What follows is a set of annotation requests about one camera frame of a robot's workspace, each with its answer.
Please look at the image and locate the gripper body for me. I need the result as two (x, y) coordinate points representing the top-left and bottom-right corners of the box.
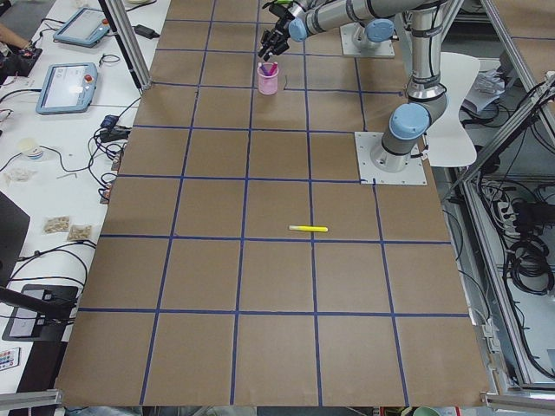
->
(267, 2), (294, 43)

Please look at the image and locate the pink pen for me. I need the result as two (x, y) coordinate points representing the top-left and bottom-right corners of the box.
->
(268, 62), (278, 76)

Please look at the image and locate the purple pen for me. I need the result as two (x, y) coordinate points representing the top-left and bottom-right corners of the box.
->
(258, 62), (270, 76)

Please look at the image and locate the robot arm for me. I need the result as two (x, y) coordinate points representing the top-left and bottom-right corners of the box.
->
(258, 0), (447, 172)
(355, 18), (395, 50)

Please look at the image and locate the pink mesh cup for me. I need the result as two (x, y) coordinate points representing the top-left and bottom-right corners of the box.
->
(257, 62), (279, 95)

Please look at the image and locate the black power adapter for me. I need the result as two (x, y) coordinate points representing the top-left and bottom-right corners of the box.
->
(134, 24), (160, 39)

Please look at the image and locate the yellow pen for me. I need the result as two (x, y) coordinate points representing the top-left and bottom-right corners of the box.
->
(288, 224), (329, 233)

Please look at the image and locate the far teach pendant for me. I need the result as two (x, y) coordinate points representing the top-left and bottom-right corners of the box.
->
(53, 7), (110, 48)

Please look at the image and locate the teach pendant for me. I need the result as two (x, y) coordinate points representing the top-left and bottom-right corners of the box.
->
(36, 62), (98, 115)
(53, 7), (110, 48)

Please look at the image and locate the white chair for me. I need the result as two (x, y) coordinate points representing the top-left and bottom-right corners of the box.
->
(427, 52), (480, 167)

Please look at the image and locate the near teach pendant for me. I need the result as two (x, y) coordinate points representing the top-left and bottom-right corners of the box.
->
(36, 62), (98, 115)

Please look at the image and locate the snack bag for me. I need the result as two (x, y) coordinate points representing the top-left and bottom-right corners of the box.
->
(42, 216), (71, 234)
(67, 224), (93, 242)

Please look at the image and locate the black device on stand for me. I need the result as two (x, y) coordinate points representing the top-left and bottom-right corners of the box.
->
(1, 284), (78, 341)

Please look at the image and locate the colourful remote control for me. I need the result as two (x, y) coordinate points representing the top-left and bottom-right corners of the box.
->
(0, 347), (21, 371)

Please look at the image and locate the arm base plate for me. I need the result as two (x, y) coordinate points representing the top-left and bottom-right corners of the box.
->
(340, 19), (395, 59)
(354, 132), (428, 185)

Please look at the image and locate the aluminium frame post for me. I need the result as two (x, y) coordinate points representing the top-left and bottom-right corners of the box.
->
(98, 0), (152, 92)

